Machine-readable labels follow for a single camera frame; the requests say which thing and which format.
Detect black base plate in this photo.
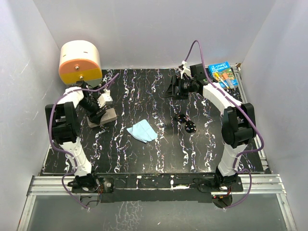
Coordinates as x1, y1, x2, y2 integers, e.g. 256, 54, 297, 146
68, 173, 243, 203

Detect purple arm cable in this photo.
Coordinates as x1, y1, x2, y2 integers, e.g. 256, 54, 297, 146
184, 39, 264, 209
48, 73, 120, 209

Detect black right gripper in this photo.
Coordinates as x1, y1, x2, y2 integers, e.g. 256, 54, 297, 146
164, 75, 197, 100

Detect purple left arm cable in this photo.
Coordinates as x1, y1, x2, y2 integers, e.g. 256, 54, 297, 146
48, 73, 120, 209

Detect grey glasses case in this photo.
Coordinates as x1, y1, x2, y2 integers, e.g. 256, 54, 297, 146
87, 108, 117, 128

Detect light blue cleaning cloth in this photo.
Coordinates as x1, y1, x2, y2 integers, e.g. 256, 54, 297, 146
127, 119, 158, 143

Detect yellow white marker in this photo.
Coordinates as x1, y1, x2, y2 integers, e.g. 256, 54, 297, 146
214, 72, 229, 89

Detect black sunglasses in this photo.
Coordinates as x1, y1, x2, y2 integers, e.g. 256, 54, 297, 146
175, 113, 196, 133

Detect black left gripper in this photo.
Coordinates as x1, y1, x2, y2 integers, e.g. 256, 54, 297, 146
78, 98, 106, 125

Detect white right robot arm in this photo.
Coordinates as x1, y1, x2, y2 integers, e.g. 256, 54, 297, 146
164, 61, 256, 192

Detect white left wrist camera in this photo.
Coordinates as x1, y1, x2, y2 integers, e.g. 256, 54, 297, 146
97, 89, 113, 108

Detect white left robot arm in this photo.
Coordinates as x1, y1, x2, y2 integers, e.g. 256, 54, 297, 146
45, 81, 113, 192

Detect orange grey marker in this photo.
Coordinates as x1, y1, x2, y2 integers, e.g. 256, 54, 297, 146
222, 73, 234, 89

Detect blue paperback book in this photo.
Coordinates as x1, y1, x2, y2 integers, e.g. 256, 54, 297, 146
208, 61, 238, 90

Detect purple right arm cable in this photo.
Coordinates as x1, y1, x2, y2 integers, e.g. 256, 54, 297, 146
184, 39, 264, 209

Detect round mini drawer cabinet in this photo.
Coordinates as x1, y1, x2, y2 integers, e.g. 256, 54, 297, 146
59, 40, 103, 87

